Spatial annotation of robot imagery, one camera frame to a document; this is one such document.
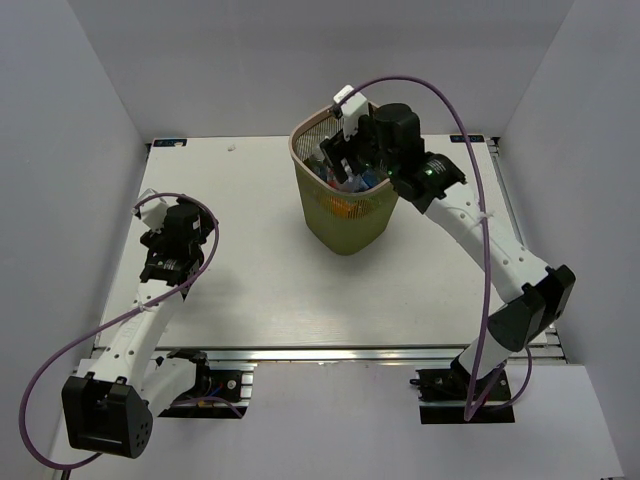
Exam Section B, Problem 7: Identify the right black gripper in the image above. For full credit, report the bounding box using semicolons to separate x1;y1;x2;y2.
318;111;397;185

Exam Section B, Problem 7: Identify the blue label bottle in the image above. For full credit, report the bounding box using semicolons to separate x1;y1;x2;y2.
361;169;386;190
304;156;329;182

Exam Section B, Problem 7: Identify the orange juice bottle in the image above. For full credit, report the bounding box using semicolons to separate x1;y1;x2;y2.
323;196;363;220

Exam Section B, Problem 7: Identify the black cap cola bottle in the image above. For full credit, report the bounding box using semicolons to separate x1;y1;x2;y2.
340;173;368;193

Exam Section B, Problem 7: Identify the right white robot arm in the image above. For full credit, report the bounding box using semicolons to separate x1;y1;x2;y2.
320;101;576;399

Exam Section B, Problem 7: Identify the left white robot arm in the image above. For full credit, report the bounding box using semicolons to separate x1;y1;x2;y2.
62;199;214;458

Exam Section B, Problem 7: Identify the green mesh waste bin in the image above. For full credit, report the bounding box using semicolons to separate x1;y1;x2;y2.
289;102;398;255

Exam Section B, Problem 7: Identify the right blue table label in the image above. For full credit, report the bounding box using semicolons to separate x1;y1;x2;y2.
449;134;485;143

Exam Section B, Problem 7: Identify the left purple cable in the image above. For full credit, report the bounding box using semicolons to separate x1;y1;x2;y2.
18;192;246;469

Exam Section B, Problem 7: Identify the purple cable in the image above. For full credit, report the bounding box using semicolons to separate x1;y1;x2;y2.
18;192;246;469
349;75;534;422

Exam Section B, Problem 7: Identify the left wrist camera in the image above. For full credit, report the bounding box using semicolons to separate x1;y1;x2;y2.
132;189;169;232

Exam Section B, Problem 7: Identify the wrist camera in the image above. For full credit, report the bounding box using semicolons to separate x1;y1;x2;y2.
132;189;169;232
333;84;370;141

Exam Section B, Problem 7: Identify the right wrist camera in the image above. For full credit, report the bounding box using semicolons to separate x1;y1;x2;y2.
333;84;370;141

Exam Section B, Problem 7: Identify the aluminium table frame rail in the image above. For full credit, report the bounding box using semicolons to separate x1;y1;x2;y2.
199;329;566;366

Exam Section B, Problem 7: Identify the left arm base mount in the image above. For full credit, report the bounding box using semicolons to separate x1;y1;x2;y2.
160;362;255;419

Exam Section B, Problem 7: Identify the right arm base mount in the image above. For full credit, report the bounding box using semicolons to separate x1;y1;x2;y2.
409;369;515;425

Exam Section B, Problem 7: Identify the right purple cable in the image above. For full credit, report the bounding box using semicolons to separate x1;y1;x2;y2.
349;75;534;422

